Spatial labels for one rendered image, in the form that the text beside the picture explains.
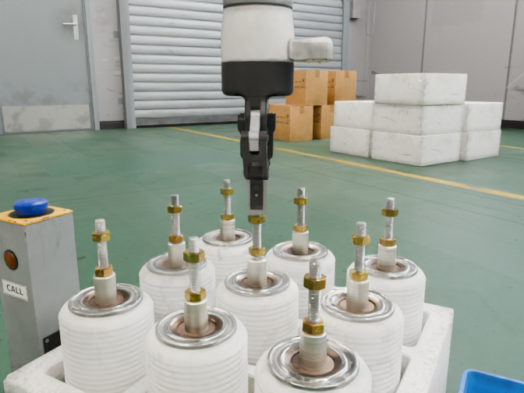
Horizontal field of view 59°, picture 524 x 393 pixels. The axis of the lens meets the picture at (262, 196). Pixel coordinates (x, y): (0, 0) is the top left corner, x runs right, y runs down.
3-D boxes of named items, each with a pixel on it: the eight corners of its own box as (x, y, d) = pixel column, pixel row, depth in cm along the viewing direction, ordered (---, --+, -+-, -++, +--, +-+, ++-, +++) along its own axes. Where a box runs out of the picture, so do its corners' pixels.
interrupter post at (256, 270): (271, 285, 54) (271, 257, 53) (257, 291, 52) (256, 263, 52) (256, 278, 56) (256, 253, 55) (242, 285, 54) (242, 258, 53)
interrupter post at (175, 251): (165, 264, 60) (164, 240, 60) (184, 261, 61) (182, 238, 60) (170, 270, 58) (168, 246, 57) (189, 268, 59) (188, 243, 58)
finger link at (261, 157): (239, 128, 44) (243, 164, 49) (238, 143, 43) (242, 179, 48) (268, 128, 44) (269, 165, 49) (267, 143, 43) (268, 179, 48)
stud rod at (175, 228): (173, 251, 60) (170, 194, 58) (181, 251, 60) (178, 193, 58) (172, 254, 59) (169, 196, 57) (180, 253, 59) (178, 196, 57)
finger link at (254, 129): (243, 102, 46) (245, 118, 48) (240, 139, 44) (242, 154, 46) (267, 102, 46) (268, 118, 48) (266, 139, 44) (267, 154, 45)
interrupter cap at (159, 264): (142, 260, 62) (141, 256, 61) (197, 253, 65) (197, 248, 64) (154, 282, 55) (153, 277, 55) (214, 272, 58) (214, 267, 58)
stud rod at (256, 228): (256, 264, 54) (256, 202, 53) (263, 267, 54) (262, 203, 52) (250, 267, 54) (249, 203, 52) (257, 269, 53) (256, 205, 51)
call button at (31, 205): (27, 222, 57) (26, 206, 57) (7, 217, 59) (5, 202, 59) (55, 214, 61) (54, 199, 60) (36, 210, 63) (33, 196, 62)
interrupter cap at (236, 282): (303, 284, 54) (303, 278, 54) (257, 306, 49) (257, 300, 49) (256, 267, 59) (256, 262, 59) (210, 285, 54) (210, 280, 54)
